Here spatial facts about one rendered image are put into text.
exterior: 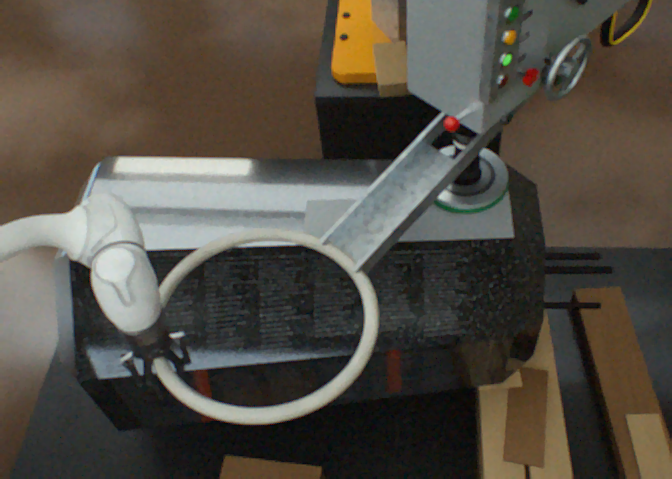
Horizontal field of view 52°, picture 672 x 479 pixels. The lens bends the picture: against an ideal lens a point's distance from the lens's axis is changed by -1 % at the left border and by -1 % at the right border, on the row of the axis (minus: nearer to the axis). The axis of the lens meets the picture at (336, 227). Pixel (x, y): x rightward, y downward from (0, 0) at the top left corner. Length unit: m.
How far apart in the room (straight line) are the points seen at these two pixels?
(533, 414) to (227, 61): 2.33
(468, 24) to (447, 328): 0.75
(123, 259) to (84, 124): 2.37
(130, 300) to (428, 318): 0.78
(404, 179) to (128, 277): 0.72
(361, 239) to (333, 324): 0.26
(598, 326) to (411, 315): 0.93
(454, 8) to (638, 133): 1.99
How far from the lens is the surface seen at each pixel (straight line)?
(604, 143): 3.19
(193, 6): 4.13
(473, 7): 1.35
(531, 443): 2.15
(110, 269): 1.23
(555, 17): 1.56
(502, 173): 1.82
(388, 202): 1.63
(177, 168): 1.97
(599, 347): 2.47
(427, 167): 1.66
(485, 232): 1.73
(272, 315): 1.77
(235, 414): 1.38
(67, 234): 1.35
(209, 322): 1.80
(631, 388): 2.43
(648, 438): 2.36
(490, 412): 2.18
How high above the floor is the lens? 2.18
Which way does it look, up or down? 51 degrees down
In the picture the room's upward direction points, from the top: 8 degrees counter-clockwise
